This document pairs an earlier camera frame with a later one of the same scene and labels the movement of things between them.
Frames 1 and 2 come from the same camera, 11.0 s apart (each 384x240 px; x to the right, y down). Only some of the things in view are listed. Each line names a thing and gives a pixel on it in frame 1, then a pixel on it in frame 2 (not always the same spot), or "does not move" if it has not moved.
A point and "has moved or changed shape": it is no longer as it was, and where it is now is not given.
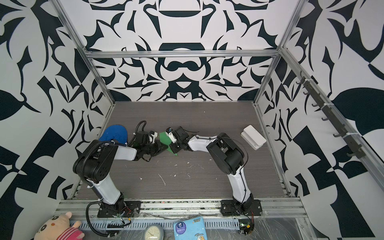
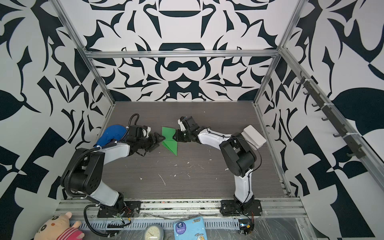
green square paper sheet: x=165 y=139 has moved or changed shape
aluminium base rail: x=272 y=209 does not move
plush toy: x=59 y=227 does not move
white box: x=253 y=137 does not move
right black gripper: x=172 y=145 → x=178 y=136
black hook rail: x=351 y=139 does not move
